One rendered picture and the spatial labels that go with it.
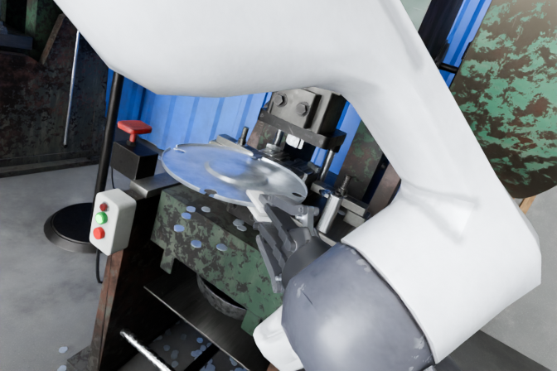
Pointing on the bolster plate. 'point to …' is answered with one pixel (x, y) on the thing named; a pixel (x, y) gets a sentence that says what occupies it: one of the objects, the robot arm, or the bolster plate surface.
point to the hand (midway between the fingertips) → (259, 205)
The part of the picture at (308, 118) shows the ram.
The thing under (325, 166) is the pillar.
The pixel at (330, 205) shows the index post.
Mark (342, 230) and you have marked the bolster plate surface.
